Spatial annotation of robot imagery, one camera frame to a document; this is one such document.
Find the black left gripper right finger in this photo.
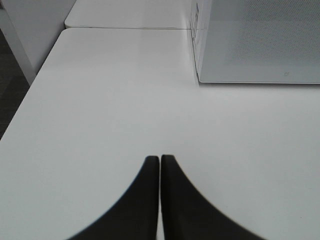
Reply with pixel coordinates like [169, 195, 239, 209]
[161, 155, 258, 240]

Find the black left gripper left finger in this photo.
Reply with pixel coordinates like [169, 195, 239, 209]
[71, 156, 160, 240]

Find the white microwave oven body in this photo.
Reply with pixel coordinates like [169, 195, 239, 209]
[189, 0, 213, 83]

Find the white microwave door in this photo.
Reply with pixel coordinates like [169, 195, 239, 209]
[198, 0, 320, 84]

